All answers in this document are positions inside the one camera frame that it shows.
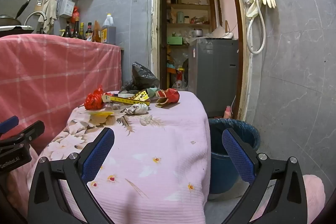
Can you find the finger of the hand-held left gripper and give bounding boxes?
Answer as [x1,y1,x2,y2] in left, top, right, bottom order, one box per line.
[0,120,46,147]
[0,115,19,135]

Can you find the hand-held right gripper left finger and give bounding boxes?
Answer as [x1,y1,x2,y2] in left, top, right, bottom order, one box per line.
[28,127,116,224]

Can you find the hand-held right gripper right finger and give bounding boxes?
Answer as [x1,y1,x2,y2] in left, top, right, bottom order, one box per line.
[222,127,308,224]

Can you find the blue plastic bin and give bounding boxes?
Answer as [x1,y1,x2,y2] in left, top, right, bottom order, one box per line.
[208,118,261,194]

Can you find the red plastic bag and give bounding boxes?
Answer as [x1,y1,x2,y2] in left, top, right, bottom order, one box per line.
[84,85,105,110]

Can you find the yellow snack wrapper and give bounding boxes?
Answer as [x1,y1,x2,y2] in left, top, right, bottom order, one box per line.
[102,90,151,106]

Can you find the white wrapper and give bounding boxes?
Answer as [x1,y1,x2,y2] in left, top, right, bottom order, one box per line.
[121,104,149,115]

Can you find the red green wrapper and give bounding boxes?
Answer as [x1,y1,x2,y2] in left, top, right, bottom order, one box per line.
[155,88,180,108]

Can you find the black plastic bag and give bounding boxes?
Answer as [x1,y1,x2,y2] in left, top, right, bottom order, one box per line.
[119,62,160,93]

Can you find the blue bin liner bag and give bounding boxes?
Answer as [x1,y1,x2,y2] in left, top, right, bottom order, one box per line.
[209,118,261,151]

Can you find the pink fleece clothing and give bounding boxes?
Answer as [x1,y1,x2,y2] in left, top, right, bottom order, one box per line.
[4,147,36,224]
[249,174,326,224]

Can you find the pink floral tablecloth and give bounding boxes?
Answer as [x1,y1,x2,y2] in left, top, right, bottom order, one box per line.
[26,90,212,224]

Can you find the pink checked cloth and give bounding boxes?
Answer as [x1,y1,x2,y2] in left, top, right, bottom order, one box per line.
[0,34,122,153]

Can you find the grey washing machine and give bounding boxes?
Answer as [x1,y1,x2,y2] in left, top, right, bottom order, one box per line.
[188,38,240,115]

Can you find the pale green wrapper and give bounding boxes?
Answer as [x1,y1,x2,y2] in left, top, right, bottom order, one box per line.
[146,87,160,98]

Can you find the red and white bag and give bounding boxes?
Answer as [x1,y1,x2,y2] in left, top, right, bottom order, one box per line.
[172,69,187,90]

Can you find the black pan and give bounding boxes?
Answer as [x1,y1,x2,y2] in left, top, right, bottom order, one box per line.
[0,0,31,28]

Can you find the metal faucet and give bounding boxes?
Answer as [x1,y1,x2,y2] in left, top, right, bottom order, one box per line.
[24,11,48,30]

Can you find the tall dark sauce bottle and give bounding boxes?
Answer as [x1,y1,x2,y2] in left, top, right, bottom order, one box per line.
[71,13,82,39]

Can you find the beige towel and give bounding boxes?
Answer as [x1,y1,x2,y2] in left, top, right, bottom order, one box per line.
[38,0,58,34]

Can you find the large oil jug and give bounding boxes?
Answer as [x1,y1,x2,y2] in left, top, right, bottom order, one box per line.
[100,13,117,45]

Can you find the red net bag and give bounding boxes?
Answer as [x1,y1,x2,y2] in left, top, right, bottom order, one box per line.
[70,6,80,24]

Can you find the green box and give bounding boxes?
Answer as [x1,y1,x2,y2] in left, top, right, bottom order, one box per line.
[167,35,183,45]

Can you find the wooden shelf unit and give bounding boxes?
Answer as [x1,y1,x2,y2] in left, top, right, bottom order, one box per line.
[167,0,214,42]

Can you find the white hose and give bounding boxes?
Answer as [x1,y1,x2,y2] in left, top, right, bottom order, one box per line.
[247,0,266,54]

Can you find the wooden door frame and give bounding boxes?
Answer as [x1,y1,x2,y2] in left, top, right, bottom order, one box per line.
[151,0,254,122]

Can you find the white wall box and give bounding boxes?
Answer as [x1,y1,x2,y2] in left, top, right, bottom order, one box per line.
[58,0,75,17]

